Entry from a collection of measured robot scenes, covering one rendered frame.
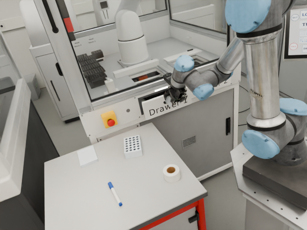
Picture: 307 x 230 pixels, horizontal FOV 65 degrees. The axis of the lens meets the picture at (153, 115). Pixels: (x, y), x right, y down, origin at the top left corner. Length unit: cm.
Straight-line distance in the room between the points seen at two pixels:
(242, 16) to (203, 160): 133
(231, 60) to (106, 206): 75
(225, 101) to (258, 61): 96
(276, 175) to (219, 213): 94
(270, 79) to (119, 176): 73
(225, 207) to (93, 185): 107
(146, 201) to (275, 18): 75
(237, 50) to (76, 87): 75
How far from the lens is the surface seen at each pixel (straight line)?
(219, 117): 171
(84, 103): 127
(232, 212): 188
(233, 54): 95
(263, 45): 72
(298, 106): 94
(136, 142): 122
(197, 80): 96
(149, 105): 129
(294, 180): 99
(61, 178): 125
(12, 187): 120
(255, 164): 103
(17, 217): 143
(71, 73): 121
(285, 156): 102
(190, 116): 156
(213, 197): 195
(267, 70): 75
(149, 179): 107
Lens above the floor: 154
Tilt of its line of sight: 32 degrees down
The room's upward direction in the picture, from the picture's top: 11 degrees counter-clockwise
